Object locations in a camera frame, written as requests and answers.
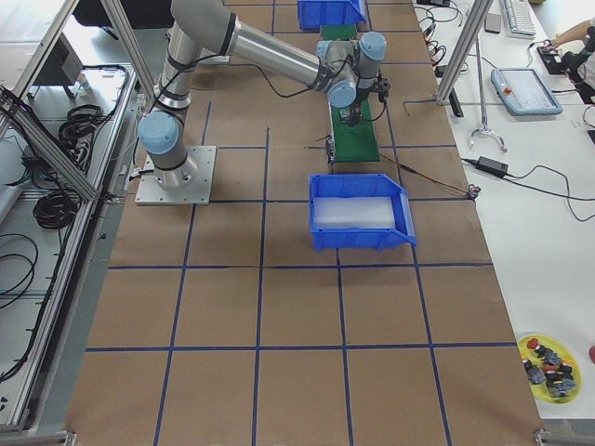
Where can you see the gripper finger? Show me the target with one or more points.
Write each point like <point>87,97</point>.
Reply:
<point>354,119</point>

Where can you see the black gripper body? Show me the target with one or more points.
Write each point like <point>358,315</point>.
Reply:
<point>358,101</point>

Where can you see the yellow push button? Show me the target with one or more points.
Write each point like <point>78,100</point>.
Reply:
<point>344,116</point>

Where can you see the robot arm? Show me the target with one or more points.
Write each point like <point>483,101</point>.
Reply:
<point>200,25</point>

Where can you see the green conveyor belt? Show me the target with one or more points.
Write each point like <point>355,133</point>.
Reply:
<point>353,130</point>

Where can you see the right blue storage bin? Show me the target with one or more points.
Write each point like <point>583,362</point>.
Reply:
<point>362,185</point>

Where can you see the blue storage bin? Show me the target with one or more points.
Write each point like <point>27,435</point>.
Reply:
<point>313,14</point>
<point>362,185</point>

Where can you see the left blue storage bin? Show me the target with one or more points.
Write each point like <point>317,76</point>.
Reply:
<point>313,14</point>

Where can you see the black power adapter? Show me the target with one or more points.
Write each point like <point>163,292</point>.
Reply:
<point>492,167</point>

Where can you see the teach pendant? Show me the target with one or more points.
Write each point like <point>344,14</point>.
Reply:
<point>524,93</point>

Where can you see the white keyboard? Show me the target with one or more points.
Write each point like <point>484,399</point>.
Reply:
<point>518,18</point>

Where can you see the yellow plate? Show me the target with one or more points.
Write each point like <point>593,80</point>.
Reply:
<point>551,370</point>

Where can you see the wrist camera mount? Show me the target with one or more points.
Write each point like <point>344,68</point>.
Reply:
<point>381,87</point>

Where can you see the aluminium frame post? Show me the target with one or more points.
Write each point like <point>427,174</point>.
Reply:
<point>464,42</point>

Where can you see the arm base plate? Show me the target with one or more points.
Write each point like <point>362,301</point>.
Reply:
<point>188,184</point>

